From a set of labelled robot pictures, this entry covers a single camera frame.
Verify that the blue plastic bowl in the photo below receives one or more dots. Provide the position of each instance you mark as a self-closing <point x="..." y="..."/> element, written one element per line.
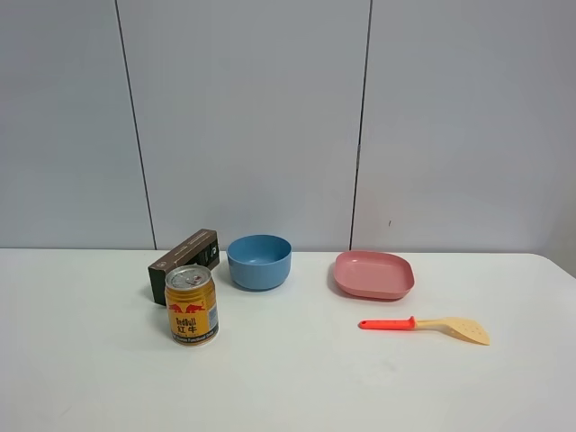
<point x="259" y="262"/>

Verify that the pink plastic plate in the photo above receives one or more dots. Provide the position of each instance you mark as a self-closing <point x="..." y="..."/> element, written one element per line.
<point x="373" y="275"/>

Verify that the brown cardboard box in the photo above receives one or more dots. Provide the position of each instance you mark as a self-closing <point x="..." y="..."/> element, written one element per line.
<point x="202" y="249"/>

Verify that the orange handled yellow spatula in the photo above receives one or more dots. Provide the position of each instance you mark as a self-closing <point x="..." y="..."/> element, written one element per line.
<point x="467" y="330"/>

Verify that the gold Red Bull can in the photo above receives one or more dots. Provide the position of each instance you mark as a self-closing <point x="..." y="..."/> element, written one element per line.
<point x="191" y="305"/>

